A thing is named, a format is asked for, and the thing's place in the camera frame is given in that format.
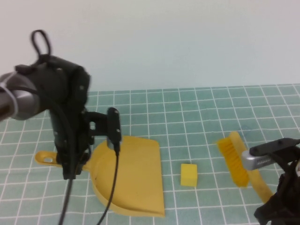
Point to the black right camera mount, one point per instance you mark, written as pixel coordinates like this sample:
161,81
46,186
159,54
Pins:
276,144

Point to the yellow hand brush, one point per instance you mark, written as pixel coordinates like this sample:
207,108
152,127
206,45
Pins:
234,164

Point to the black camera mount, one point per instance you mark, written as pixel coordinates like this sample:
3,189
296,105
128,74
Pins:
276,144
114,124

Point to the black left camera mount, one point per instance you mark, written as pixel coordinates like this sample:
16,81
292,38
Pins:
114,124

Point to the yellow plastic dustpan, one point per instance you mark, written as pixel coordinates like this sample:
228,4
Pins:
140,175

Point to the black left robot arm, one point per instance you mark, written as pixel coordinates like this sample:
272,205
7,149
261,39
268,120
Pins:
58,82

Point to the small yellow foam cube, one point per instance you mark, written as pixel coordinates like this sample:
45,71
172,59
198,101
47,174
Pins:
188,175

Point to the white zip tie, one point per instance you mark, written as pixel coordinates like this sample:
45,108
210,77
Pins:
12,98
8,77

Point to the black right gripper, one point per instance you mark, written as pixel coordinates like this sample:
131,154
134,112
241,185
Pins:
293,187

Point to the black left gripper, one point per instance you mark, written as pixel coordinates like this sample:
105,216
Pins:
72,131

